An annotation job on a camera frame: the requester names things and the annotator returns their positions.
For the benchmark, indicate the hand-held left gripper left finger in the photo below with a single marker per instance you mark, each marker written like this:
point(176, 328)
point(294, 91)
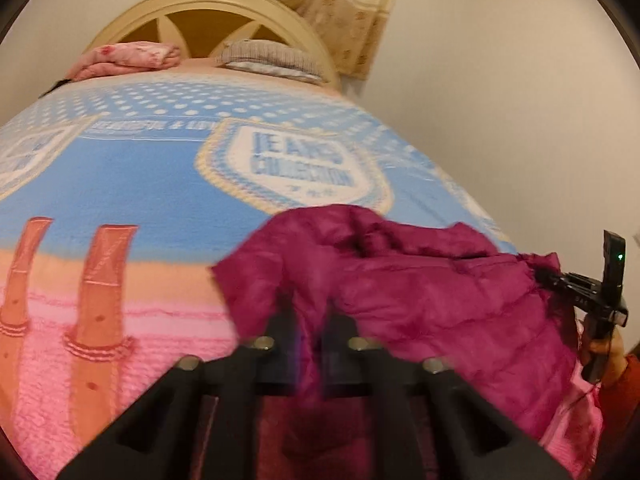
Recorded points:
point(280, 355)

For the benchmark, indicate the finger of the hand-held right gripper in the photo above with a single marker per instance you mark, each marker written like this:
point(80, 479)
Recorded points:
point(575, 287)

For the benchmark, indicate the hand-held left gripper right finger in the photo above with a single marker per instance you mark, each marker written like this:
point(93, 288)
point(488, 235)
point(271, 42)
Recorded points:
point(345, 360)

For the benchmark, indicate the magenta puffer jacket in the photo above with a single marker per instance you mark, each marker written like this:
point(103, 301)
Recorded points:
point(425, 300)

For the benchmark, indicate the person's right forearm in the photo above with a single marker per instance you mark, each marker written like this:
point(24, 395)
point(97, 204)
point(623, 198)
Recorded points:
point(622, 405)

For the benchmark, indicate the person's right hand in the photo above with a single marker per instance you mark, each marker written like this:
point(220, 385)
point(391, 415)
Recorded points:
point(614, 355)

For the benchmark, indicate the pink and blue printed blanket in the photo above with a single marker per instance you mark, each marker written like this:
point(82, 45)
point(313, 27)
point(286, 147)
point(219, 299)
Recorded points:
point(150, 185)

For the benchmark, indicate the grey checked pillow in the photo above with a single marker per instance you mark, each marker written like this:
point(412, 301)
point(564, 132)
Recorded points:
point(275, 57)

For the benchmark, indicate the folded pink floral quilt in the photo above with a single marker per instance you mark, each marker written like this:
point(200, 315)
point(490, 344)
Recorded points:
point(125, 57)

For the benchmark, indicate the dark cloth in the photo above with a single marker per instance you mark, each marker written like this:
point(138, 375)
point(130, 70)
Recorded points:
point(57, 86)

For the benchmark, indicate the beige patterned window curtain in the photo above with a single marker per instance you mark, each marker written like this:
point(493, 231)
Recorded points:
point(345, 10)

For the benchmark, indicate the cream wooden headboard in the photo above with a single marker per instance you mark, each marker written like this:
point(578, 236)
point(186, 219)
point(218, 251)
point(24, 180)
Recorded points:
point(200, 5)

